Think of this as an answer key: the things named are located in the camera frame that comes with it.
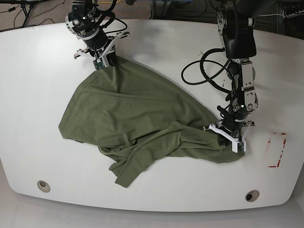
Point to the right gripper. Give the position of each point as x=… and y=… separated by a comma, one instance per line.
x=102, y=47

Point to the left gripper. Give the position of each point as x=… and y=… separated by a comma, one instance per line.
x=230, y=129

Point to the olive green t-shirt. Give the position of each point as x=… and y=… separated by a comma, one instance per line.
x=136, y=117

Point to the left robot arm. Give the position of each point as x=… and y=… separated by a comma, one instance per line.
x=235, y=19

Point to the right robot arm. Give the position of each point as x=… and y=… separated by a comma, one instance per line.
x=99, y=29

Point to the red tape rectangle marking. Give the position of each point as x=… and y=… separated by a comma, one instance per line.
x=275, y=149

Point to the black tripod stand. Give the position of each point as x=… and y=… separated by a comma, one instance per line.
x=25, y=6

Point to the white power strip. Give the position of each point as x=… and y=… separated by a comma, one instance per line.
x=294, y=11

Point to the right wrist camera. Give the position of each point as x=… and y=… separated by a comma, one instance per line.
x=98, y=64

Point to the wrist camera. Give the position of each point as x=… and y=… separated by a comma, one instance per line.
x=239, y=146
x=98, y=64

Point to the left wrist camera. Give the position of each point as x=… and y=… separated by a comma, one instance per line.
x=239, y=146

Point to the right table cable grommet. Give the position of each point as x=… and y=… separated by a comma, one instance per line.
x=252, y=196

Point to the table cable grommet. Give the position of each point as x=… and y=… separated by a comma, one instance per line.
x=43, y=186
x=252, y=196

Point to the left table cable grommet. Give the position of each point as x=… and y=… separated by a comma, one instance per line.
x=43, y=186

